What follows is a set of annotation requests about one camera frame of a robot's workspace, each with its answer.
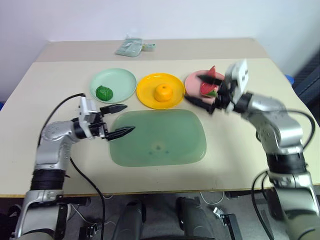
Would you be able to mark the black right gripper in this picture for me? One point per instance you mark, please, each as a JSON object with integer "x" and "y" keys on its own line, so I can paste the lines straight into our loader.
{"x": 225, "y": 96}

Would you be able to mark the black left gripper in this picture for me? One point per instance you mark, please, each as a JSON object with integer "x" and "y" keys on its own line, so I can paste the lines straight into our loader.
{"x": 98, "y": 126}

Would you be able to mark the red toy watermelon slice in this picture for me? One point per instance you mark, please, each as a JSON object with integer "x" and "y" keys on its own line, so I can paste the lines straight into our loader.
{"x": 207, "y": 88}

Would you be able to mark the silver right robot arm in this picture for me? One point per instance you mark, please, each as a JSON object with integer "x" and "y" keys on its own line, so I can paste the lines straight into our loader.
{"x": 280, "y": 125}

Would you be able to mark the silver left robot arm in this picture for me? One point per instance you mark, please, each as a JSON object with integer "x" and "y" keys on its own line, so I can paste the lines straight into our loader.
{"x": 52, "y": 132}

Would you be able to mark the pink round plate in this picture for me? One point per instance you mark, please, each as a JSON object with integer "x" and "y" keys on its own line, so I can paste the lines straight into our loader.
{"x": 192, "y": 83}

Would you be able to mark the light green round plate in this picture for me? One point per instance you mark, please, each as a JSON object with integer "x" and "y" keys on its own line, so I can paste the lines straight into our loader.
{"x": 115, "y": 80}

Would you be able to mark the yellow round plate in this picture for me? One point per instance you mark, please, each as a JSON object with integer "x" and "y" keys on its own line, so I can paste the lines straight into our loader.
{"x": 150, "y": 87}

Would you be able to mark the green toy vegetable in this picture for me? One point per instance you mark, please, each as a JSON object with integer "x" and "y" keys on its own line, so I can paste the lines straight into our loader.
{"x": 104, "y": 93}

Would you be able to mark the orange toy mandarin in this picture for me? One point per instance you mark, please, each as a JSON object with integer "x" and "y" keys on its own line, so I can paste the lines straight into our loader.
{"x": 163, "y": 93}

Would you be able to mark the large green rectangular tray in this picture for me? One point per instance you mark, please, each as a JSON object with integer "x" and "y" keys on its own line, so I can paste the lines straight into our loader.
{"x": 160, "y": 135}

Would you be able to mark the pale green plastic pouch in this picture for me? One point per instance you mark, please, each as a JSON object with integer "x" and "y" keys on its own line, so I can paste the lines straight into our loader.
{"x": 128, "y": 48}

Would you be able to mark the small blue object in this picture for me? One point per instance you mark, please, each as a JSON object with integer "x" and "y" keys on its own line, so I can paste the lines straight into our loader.
{"x": 290, "y": 79}

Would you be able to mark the dark rounded robot leg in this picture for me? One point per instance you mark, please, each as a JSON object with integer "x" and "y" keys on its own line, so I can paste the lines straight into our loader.
{"x": 193, "y": 220}
{"x": 128, "y": 220}

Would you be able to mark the black metal floor stand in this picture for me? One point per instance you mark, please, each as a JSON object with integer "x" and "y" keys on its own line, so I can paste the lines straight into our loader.
{"x": 228, "y": 222}

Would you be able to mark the black and white shoe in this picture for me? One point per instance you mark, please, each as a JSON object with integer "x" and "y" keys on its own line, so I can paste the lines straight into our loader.
{"x": 13, "y": 212}

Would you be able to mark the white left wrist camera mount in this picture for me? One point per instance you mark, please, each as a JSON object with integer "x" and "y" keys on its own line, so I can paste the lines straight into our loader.
{"x": 87, "y": 107}

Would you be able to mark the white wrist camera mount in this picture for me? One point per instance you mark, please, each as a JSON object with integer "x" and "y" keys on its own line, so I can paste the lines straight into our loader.
{"x": 87, "y": 107}
{"x": 240, "y": 75}

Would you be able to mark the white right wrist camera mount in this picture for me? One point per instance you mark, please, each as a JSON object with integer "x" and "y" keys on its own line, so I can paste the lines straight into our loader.
{"x": 240, "y": 75}

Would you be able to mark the black table frame bracket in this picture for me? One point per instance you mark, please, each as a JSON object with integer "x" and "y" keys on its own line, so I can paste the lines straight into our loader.
{"x": 75, "y": 201}

